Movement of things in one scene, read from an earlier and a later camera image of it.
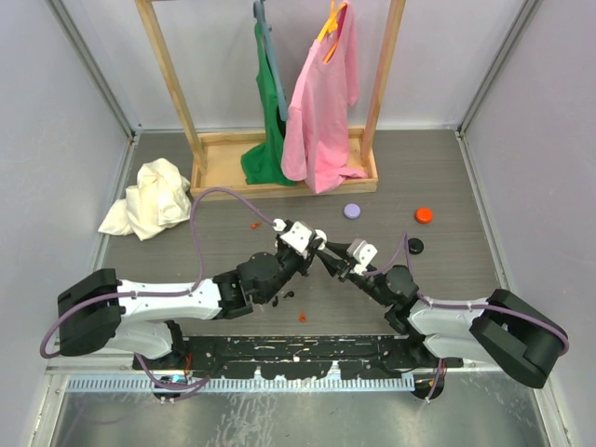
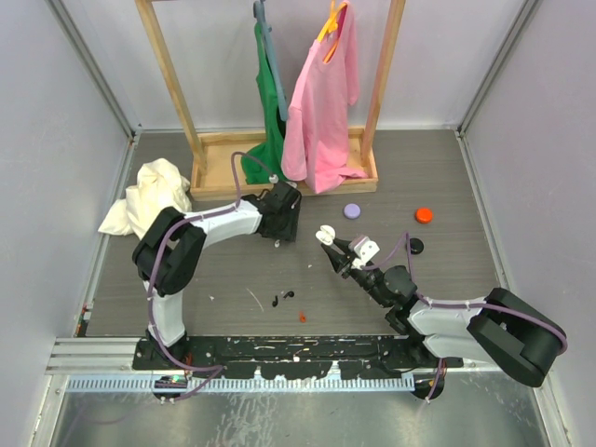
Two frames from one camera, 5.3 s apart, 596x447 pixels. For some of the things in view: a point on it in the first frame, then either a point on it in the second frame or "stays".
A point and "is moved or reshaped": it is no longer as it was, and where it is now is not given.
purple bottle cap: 351,210 stays
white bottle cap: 320,235 is moved or reshaped
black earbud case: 415,246 stays
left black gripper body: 288,264 -> 284,229
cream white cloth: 159,199 stays
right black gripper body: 368,283 stays
